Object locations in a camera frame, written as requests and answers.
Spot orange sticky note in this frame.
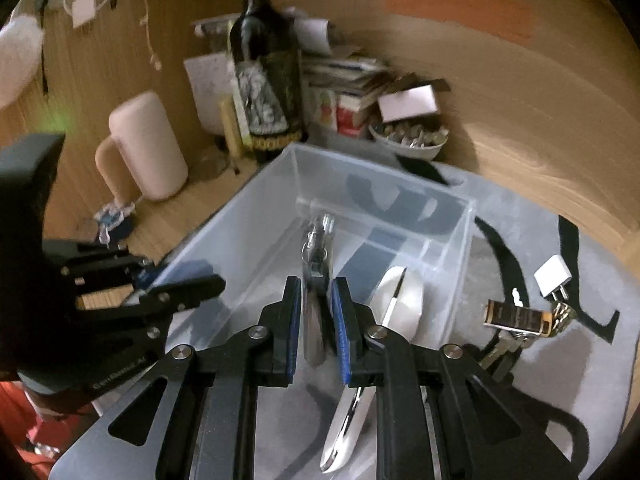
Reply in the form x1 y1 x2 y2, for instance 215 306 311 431
385 0 533 46

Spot white fabric shaver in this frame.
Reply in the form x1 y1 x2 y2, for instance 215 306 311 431
320 266 425 472

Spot small red box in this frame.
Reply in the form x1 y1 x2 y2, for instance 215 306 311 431
336 97 376 136

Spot stack of papers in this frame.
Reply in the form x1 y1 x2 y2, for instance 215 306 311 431
300 50 391 106

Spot keys with pinecone charm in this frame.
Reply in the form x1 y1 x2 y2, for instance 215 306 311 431
477 300 578 381

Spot cream rounded container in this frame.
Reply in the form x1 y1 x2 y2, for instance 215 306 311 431
95 91 188 203

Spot white charger plug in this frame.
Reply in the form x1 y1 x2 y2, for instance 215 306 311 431
534 255 571 301

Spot grey mat with black letters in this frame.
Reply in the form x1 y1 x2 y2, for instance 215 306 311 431
165 160 621 480

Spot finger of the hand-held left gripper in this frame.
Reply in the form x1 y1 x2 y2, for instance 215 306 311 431
75 274 227 353
42 239 153 288

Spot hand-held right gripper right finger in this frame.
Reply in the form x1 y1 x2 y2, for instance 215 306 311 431
331 276 556 480

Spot dark wine bottle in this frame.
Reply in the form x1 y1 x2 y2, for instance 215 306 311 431
227 0 306 153

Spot handwritten note paper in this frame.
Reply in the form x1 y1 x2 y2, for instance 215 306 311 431
184 54 236 133

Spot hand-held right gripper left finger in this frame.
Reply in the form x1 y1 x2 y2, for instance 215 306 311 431
107 276 303 480

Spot hanging bead string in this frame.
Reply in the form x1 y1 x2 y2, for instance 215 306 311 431
135 0 163 71

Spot brown perfume bottle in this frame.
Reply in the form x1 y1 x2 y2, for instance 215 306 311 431
484 300 553 336

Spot clear plastic storage bin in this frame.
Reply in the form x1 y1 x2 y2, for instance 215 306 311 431
135 142 476 361

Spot white card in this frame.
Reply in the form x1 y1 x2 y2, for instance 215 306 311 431
378 85 440 122

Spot fruit print box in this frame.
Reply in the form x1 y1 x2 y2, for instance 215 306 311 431
312 90 338 126

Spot small beige bottle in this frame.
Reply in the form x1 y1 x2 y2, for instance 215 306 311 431
220 99 243 161

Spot white cloth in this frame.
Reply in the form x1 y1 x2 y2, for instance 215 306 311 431
0 15 46 108

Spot silver metal flashlight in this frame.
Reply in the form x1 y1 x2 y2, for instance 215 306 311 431
300 214 337 366

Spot white bowl of stones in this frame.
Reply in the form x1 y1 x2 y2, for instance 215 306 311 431
369 119 449 161

